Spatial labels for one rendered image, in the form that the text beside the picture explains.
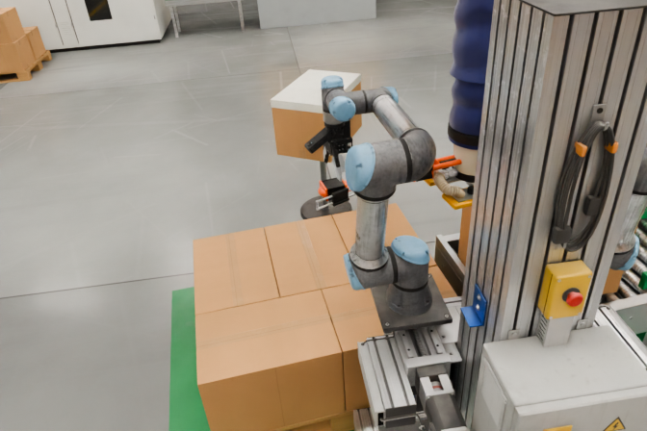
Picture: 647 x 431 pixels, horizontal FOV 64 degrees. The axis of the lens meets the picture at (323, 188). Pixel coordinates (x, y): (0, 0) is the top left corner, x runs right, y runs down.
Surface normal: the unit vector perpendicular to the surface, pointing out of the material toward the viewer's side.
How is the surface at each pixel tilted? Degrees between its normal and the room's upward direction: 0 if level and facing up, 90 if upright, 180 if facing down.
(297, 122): 90
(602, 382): 0
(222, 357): 0
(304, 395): 90
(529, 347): 0
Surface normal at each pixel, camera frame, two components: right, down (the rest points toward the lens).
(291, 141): -0.40, 0.50
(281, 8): 0.13, 0.51
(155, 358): -0.06, -0.85
